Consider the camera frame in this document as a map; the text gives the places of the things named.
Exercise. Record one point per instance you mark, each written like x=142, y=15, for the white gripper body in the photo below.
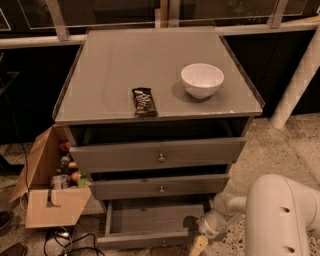
x=210, y=225

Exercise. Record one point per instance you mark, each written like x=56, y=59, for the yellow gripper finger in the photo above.
x=198, y=246

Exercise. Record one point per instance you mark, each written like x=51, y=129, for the grey bottom drawer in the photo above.
x=153, y=222

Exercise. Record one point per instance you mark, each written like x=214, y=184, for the grey drawer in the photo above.
x=157, y=155
x=153, y=222
x=158, y=187

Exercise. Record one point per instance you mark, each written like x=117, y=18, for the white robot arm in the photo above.
x=279, y=213

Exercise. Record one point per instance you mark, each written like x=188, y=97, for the grey middle drawer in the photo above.
x=158, y=187

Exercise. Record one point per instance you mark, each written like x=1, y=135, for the grey drawer cabinet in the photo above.
x=98, y=106

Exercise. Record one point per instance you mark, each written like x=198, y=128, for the grey top drawer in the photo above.
x=157, y=155

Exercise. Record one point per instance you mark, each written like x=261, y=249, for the open cardboard box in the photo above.
x=46, y=208

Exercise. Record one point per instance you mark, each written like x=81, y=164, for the green item in box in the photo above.
x=82, y=181

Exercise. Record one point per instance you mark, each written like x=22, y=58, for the black snack bar wrapper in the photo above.
x=144, y=103

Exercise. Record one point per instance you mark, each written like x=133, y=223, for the red apple in box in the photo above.
x=74, y=176

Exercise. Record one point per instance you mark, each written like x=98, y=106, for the white ceramic bowl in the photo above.
x=201, y=80

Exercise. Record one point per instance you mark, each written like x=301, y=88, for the glass jar in box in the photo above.
x=60, y=182

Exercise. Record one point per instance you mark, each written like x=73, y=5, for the dark bottle in box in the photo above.
x=63, y=167

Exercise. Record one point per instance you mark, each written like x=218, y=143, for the white diagonal pole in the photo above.
x=299, y=82

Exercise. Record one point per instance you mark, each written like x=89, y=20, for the metal railing frame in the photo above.
x=32, y=23

